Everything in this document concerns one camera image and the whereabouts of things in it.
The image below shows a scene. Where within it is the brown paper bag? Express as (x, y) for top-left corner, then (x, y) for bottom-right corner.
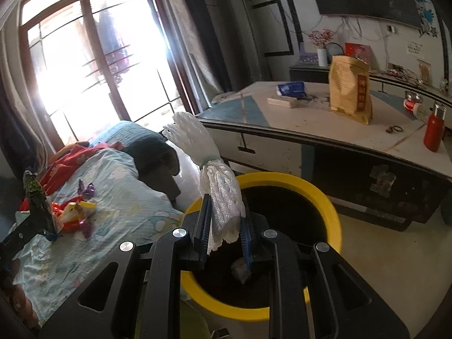
(329, 55), (374, 125)

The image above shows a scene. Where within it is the red snack packet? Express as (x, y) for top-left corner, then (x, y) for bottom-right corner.
(52, 201), (76, 220)

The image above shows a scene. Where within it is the low round stool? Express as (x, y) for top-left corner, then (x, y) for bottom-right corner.
(212, 92), (244, 104)

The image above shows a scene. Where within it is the standing air conditioner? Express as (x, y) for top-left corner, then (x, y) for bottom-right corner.
(221, 0), (269, 85)

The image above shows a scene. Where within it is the small brown packet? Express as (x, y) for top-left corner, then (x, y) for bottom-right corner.
(417, 59), (432, 85)

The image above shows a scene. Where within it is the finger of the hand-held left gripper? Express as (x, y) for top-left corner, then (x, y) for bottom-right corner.
(0, 212), (59, 266)

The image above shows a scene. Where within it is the green snack wrapper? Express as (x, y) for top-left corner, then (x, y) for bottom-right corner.
(23, 170), (49, 217)

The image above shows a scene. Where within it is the teal quilted sofa cover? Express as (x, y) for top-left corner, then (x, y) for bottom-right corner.
(88, 120), (166, 156)

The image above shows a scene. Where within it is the blue tissue pack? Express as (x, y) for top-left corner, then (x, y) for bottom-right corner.
(275, 81), (306, 99)

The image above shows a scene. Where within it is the white knitted glove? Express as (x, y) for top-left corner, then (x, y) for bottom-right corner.
(162, 112), (246, 255)

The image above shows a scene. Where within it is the dark cushion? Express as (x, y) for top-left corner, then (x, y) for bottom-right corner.
(125, 138), (182, 202)

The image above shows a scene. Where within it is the red crumpled wrapper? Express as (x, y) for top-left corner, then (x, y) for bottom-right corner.
(60, 219), (83, 234)

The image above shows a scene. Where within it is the red gift box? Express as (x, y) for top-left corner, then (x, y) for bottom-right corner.
(344, 42), (375, 69)

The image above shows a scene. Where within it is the light blue printed blanket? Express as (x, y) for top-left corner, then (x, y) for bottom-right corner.
(7, 148), (188, 329)

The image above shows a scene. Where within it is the red thermos bottle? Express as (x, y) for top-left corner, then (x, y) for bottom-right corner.
(424, 102), (447, 152)

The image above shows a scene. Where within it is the red patterned cloth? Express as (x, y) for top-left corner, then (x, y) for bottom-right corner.
(19, 141), (124, 212)

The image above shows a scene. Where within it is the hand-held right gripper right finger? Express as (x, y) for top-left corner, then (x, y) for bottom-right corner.
(240, 212), (410, 339)

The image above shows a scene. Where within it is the white vase with pink flowers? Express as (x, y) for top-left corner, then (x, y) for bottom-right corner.
(307, 28), (337, 67)

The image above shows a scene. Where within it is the flat white box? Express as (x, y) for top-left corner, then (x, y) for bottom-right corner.
(267, 96), (300, 109)

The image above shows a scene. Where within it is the crumpled paper scrap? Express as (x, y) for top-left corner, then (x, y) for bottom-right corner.
(230, 258), (252, 285)

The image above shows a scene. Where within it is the brown framed glass door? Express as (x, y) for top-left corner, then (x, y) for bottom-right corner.
(19, 0), (198, 149)

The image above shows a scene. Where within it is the white plastic bag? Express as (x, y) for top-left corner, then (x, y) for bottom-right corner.
(172, 148), (206, 213)

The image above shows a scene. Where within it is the white and blue coffee table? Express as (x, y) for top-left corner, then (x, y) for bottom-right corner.
(196, 81), (452, 234)

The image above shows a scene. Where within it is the tangle of cables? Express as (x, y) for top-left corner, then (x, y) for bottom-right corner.
(386, 64), (424, 85)

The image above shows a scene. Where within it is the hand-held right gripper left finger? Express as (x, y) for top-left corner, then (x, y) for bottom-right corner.
(39, 194), (214, 339)

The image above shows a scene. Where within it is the red jar with lid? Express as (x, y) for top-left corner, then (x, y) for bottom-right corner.
(403, 92), (424, 116)

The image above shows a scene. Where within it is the grey curtain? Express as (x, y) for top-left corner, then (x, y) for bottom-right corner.
(166, 0), (234, 96)
(0, 25), (53, 170)

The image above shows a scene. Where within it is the yellow rimmed black bin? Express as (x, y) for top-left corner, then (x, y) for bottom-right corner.
(180, 172), (342, 320)

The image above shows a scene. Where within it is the green garment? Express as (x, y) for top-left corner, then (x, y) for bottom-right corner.
(182, 290), (212, 339)

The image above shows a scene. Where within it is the yellow snack wrapper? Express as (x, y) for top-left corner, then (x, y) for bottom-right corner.
(72, 201), (99, 220)

